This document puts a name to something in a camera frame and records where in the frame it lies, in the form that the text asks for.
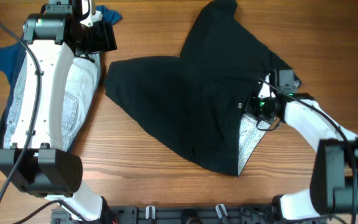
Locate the white rail clip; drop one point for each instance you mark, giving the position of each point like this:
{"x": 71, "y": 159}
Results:
{"x": 150, "y": 212}
{"x": 221, "y": 211}

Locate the blue t-shirt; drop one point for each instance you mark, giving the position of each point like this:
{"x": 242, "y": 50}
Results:
{"x": 12, "y": 57}

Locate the right white rail clip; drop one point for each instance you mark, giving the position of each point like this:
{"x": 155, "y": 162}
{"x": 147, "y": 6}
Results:
{"x": 221, "y": 211}

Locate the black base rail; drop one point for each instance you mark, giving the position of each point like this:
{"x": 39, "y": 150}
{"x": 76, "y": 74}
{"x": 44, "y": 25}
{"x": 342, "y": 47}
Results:
{"x": 245, "y": 214}

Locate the left white rail clip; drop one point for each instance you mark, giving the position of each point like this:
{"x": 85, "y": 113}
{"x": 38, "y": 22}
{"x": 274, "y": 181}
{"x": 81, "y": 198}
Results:
{"x": 150, "y": 212}

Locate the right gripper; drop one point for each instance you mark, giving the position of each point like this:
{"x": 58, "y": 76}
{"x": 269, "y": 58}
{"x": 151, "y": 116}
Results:
{"x": 248, "y": 107}

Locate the black garment under pile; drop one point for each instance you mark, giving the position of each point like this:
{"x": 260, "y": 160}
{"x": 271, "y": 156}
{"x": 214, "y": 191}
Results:
{"x": 2, "y": 128}

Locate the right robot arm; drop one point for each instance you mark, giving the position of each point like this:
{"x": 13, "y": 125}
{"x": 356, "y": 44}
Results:
{"x": 333, "y": 188}

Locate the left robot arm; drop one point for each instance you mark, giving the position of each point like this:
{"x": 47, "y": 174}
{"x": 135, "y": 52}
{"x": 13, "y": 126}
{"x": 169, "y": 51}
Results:
{"x": 36, "y": 162}

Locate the light blue denim shorts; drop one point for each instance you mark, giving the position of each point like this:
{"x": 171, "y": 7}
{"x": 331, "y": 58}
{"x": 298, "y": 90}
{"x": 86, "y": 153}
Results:
{"x": 82, "y": 82}

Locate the black shorts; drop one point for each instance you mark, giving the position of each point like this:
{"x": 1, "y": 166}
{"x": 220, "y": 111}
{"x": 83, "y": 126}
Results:
{"x": 194, "y": 103}

